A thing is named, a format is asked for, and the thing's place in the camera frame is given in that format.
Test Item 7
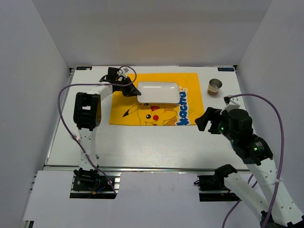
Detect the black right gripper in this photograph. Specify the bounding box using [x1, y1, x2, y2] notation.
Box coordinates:
[194, 106, 238, 143]

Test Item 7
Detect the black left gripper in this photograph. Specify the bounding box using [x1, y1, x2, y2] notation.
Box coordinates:
[116, 76, 142, 96]

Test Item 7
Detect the white rectangular plate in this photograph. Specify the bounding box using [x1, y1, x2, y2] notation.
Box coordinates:
[137, 82, 180, 104]

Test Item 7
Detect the yellow Pikachu cloth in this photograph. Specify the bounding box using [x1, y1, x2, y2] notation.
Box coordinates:
[109, 73, 204, 126]

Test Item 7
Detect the metal cup with paper sleeve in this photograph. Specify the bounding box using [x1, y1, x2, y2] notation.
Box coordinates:
[207, 78, 222, 96]

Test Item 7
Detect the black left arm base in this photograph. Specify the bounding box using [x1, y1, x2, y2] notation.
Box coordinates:
[70, 168, 119, 200]

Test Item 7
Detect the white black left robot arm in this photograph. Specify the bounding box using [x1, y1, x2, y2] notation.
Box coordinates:
[73, 66, 141, 171]

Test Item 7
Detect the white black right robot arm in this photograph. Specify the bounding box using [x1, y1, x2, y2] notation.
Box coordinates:
[195, 107, 304, 228]

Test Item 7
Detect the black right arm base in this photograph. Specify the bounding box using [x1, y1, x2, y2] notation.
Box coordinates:
[193, 175, 239, 202]

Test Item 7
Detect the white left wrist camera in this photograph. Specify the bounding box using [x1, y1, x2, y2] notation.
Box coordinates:
[118, 67, 129, 78]

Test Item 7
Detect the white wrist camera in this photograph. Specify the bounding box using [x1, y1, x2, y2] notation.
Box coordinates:
[220, 96, 240, 115]
[118, 67, 129, 78]

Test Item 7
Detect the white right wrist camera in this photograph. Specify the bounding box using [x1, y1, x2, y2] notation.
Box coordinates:
[220, 96, 240, 115]

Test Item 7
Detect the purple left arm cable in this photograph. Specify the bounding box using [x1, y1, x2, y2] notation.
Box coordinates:
[58, 66, 137, 195]

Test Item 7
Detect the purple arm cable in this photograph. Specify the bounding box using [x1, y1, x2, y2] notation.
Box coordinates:
[222, 93, 285, 228]
[58, 66, 137, 195]

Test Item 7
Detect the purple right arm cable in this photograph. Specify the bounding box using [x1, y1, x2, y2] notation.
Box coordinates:
[222, 93, 285, 228]

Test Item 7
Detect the aluminium table frame rail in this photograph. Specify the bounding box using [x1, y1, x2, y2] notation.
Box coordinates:
[46, 66, 247, 171]

